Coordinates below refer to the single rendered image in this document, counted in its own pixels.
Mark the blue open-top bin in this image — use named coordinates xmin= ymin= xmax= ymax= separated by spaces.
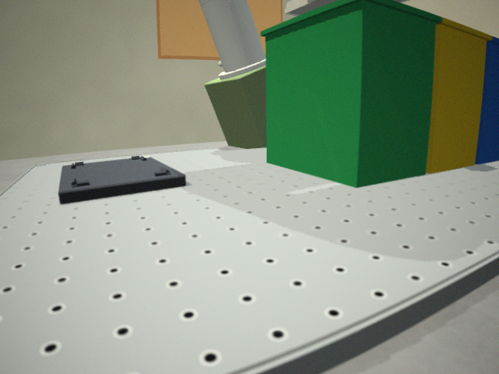
xmin=475 ymin=36 xmax=499 ymax=164

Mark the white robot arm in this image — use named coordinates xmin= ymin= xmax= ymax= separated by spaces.
xmin=198 ymin=0 xmax=265 ymax=79

